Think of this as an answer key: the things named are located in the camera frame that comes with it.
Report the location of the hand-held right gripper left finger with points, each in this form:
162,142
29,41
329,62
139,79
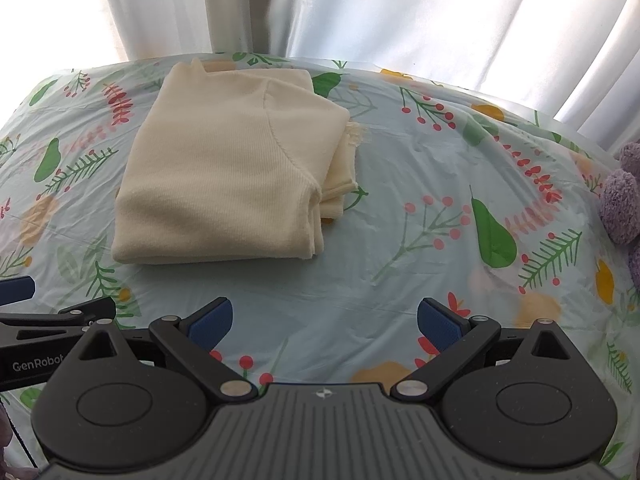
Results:
210,321

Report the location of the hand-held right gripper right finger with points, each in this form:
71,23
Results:
442,324

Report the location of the floral printed table cover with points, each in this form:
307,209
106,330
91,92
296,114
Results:
400,210

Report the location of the cream knit sweater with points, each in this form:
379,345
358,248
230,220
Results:
215,160

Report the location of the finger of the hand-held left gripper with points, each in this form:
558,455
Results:
15,290
95,309

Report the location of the white curtain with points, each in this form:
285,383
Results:
400,10

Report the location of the purple plush toy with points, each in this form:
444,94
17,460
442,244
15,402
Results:
620,200

